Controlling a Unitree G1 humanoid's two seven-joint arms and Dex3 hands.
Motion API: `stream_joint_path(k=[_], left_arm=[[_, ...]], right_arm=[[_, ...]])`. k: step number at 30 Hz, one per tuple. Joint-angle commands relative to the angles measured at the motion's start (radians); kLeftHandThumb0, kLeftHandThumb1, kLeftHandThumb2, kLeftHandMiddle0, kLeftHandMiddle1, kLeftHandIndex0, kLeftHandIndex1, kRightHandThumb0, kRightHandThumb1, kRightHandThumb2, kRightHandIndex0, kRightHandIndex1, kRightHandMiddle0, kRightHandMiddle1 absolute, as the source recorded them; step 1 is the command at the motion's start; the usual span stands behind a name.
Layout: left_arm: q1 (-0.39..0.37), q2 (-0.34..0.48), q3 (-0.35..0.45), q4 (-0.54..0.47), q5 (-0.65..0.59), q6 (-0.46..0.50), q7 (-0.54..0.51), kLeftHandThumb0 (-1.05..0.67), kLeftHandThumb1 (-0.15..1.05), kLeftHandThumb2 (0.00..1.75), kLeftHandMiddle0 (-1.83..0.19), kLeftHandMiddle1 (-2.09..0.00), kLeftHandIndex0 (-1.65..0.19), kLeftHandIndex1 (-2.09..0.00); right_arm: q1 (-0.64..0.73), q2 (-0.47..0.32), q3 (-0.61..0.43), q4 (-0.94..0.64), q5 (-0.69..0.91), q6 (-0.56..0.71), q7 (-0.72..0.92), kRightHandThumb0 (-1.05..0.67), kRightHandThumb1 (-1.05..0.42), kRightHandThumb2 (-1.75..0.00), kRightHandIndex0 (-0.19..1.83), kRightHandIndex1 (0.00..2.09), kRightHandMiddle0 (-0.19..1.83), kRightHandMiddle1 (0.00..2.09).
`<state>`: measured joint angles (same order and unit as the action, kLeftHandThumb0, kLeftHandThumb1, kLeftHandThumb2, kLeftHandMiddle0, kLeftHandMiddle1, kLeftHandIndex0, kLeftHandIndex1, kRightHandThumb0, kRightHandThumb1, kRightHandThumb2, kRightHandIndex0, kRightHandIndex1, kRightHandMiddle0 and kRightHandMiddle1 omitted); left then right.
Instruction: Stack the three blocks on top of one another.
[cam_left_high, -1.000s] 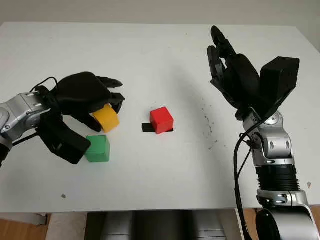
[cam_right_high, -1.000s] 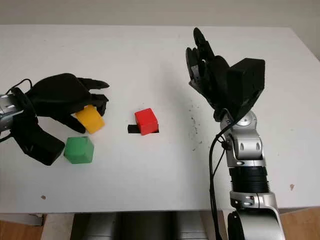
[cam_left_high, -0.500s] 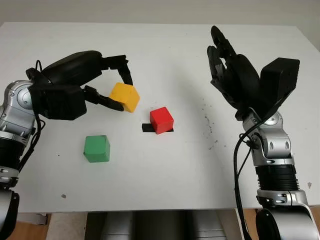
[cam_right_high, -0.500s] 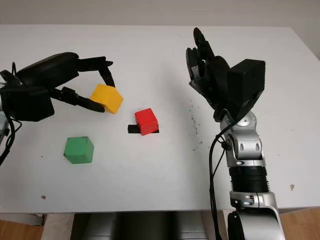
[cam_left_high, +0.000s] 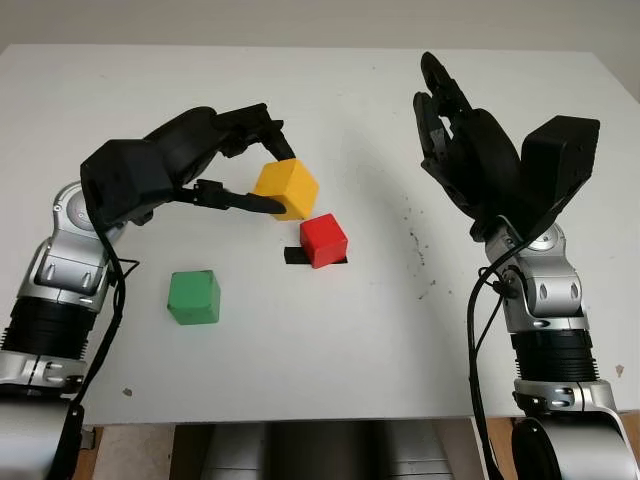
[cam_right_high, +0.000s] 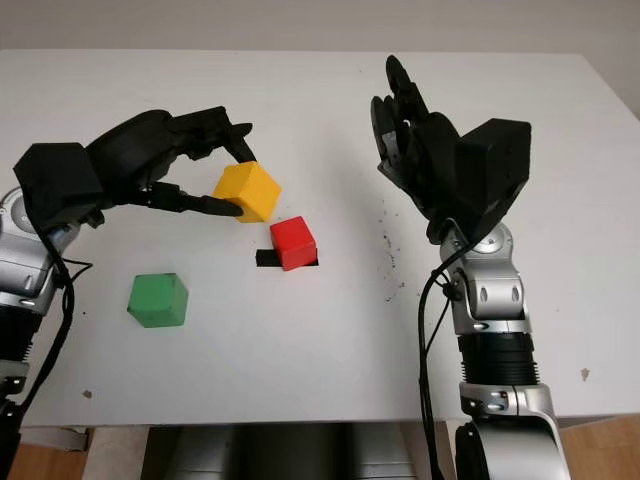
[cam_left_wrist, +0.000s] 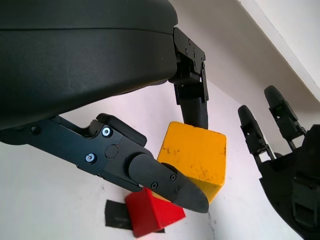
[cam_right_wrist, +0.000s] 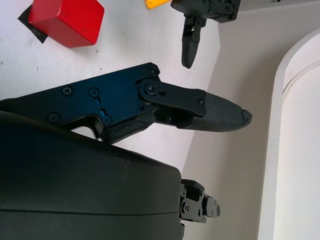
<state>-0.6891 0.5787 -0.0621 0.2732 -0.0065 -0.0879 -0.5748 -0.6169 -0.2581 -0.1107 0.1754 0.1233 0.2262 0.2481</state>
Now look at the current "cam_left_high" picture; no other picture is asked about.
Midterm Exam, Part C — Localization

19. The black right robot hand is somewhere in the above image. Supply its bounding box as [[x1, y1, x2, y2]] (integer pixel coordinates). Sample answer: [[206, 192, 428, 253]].
[[412, 51, 526, 237]]

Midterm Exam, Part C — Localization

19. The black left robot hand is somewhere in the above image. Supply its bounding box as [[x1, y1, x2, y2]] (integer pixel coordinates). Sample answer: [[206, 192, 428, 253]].
[[142, 103, 297, 224]]

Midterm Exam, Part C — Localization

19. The yellow wooden block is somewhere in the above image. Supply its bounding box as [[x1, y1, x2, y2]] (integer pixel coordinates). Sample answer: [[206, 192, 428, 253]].
[[253, 158, 320, 223]]

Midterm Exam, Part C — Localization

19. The green wooden block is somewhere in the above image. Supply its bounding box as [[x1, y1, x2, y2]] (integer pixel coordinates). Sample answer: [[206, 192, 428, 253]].
[[166, 269, 222, 327]]

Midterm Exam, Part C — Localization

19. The red wooden block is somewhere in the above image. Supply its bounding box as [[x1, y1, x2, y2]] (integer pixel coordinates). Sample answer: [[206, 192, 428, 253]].
[[299, 212, 349, 270]]

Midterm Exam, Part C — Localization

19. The black tape strip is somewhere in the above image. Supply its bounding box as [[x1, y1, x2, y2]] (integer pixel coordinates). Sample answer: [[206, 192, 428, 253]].
[[283, 245, 350, 267]]

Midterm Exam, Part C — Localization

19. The grey robot torso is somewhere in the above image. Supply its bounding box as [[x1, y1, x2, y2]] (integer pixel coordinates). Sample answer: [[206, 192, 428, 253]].
[[172, 419, 476, 480]]

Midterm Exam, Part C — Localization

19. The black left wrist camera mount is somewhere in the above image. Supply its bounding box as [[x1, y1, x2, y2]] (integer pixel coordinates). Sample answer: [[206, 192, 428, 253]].
[[79, 138, 174, 232]]

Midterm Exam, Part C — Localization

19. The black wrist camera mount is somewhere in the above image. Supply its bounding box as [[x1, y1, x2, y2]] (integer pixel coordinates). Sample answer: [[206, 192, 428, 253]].
[[499, 114, 602, 247], [79, 138, 174, 232]]

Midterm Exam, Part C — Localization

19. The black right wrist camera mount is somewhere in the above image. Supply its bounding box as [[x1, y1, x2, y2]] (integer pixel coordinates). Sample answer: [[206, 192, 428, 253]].
[[499, 114, 602, 247]]

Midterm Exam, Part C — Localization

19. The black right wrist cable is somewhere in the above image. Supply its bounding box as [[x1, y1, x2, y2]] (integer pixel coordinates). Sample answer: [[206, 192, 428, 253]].
[[466, 239, 532, 480]]

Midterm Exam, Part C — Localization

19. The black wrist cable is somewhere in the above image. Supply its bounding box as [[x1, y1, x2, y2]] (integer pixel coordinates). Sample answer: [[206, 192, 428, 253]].
[[49, 219, 142, 480], [466, 239, 532, 480]]

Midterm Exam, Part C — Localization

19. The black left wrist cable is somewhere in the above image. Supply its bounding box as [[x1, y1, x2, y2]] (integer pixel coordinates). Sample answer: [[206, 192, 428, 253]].
[[49, 219, 142, 480]]

